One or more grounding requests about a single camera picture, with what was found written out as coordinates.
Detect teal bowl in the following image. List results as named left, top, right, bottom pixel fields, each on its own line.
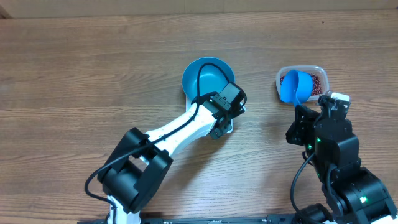
left=182, top=57, right=236, bottom=100

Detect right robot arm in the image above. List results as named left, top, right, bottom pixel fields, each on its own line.
left=285, top=100, right=397, bottom=223

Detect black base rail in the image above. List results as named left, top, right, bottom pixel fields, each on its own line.
left=77, top=213, right=312, bottom=224

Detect white digital kitchen scale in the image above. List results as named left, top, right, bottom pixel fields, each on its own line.
left=203, top=92, right=247, bottom=139

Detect clear plastic container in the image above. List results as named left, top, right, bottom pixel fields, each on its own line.
left=275, top=65, right=330, bottom=101

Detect red beans in container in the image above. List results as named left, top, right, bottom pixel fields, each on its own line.
left=280, top=70, right=322, bottom=100

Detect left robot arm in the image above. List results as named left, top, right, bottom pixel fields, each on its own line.
left=98, top=83, right=247, bottom=223

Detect blue plastic scoop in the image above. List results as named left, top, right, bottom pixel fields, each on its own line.
left=280, top=70, right=313, bottom=106

